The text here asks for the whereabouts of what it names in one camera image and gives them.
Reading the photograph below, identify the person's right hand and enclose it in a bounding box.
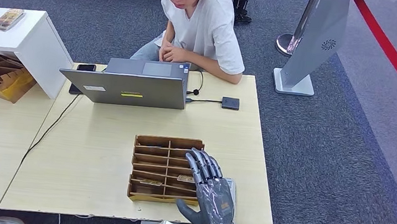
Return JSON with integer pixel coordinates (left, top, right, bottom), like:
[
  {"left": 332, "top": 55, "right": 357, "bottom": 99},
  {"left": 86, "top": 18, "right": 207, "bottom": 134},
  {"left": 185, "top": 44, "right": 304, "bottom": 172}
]
[{"left": 158, "top": 39, "right": 177, "bottom": 64}]

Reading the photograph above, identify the person's left hand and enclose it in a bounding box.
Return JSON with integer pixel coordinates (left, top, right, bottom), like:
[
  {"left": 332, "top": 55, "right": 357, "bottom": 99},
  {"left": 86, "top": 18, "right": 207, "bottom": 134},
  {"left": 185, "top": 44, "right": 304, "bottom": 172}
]
[{"left": 163, "top": 45, "right": 193, "bottom": 66}]

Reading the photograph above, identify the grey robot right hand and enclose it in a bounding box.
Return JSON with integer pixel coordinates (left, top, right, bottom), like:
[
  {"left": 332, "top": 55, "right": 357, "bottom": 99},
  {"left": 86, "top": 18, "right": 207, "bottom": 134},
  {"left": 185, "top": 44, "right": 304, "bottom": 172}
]
[{"left": 173, "top": 146, "right": 243, "bottom": 224}]

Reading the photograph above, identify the golden hotel key card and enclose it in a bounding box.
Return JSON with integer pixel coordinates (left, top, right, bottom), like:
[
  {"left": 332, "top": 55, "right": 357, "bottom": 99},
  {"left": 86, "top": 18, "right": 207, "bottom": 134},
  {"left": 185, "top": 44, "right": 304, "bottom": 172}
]
[
  {"left": 139, "top": 178, "right": 163, "bottom": 187},
  {"left": 176, "top": 174, "right": 196, "bottom": 184}
]

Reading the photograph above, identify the white card reader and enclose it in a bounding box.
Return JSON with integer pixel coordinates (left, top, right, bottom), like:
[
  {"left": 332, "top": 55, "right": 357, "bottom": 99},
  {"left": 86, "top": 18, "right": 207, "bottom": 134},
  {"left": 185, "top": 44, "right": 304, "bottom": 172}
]
[{"left": 222, "top": 178, "right": 240, "bottom": 218}]

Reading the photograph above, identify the person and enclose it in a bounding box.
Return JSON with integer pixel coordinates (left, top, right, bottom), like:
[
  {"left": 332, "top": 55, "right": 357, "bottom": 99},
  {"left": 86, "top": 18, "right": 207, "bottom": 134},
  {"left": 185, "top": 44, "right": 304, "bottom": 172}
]
[{"left": 128, "top": 0, "right": 252, "bottom": 86}]

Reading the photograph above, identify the wooden card rack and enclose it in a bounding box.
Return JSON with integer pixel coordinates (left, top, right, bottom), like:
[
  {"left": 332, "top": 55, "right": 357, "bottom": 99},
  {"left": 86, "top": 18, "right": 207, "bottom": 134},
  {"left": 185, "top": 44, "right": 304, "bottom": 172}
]
[{"left": 126, "top": 132, "right": 207, "bottom": 209}]

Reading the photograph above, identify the grey laptop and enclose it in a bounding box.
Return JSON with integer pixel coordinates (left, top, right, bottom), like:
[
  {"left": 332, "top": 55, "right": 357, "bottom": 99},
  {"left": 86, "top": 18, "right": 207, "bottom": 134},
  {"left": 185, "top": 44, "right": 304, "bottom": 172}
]
[{"left": 56, "top": 51, "right": 190, "bottom": 113}]

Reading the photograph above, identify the small black hub box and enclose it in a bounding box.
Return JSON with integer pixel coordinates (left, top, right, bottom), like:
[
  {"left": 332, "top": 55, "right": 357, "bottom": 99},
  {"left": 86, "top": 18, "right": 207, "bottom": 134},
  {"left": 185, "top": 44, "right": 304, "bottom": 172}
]
[{"left": 220, "top": 96, "right": 241, "bottom": 111}]

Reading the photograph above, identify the black smartphone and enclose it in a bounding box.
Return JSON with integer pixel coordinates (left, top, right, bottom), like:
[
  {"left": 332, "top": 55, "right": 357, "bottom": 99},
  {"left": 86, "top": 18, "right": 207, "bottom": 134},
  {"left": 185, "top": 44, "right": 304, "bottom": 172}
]
[{"left": 75, "top": 62, "right": 97, "bottom": 73}]

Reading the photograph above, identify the white cabinet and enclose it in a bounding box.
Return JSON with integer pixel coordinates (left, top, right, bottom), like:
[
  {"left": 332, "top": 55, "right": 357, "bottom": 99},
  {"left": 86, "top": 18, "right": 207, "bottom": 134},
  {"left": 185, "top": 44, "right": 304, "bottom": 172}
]
[{"left": 0, "top": 6, "right": 80, "bottom": 102}]

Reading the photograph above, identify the grey kiosk stand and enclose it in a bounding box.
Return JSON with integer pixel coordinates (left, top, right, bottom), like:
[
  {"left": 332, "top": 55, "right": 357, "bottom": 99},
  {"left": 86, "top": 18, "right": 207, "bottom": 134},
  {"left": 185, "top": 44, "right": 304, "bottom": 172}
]
[{"left": 271, "top": 0, "right": 352, "bottom": 101}]

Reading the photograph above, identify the black earphone cable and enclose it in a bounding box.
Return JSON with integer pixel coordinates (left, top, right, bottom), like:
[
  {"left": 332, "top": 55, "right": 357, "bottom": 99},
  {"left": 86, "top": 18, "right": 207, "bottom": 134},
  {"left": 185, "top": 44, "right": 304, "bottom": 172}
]
[{"left": 186, "top": 69, "right": 205, "bottom": 97}]

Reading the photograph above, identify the black hub cable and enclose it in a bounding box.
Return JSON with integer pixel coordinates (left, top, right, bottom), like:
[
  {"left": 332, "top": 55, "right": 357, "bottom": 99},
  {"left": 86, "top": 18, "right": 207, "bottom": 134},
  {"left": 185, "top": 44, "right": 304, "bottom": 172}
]
[{"left": 185, "top": 96, "right": 223, "bottom": 106}]

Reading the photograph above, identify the chrome stanchion post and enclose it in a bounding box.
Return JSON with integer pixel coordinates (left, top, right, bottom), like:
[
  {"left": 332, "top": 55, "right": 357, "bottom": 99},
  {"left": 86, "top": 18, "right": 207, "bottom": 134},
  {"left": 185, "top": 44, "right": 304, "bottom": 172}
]
[{"left": 274, "top": 0, "right": 323, "bottom": 60}]

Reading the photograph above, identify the black power cable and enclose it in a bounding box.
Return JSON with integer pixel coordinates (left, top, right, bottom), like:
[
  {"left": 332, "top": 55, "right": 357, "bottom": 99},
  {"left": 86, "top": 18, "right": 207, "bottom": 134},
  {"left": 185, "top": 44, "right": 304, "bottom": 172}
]
[{"left": 18, "top": 87, "right": 83, "bottom": 172}]

